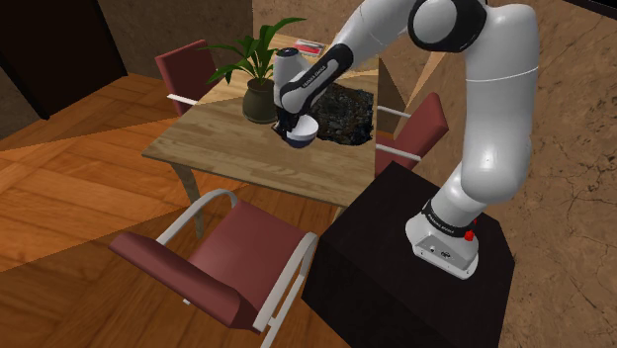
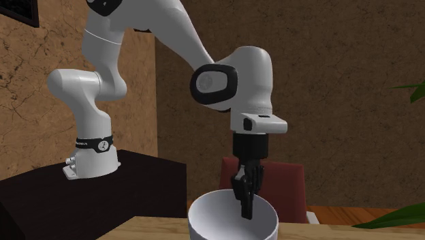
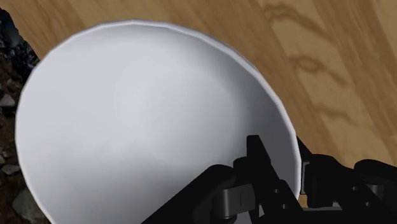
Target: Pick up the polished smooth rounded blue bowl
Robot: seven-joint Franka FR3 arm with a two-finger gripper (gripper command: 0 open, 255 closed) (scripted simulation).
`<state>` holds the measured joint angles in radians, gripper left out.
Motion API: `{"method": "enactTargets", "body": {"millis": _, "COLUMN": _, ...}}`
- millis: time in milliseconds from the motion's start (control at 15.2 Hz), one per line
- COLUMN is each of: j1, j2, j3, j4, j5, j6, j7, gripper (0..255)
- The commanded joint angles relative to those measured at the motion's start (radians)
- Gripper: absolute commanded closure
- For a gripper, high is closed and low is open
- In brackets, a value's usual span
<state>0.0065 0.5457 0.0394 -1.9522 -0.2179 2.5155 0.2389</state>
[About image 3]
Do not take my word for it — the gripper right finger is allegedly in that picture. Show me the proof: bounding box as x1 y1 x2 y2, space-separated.
296 136 397 224

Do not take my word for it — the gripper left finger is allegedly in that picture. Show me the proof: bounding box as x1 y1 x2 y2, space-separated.
141 134 303 224

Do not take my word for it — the white bowl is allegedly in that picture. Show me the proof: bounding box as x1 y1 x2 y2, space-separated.
15 19 303 224

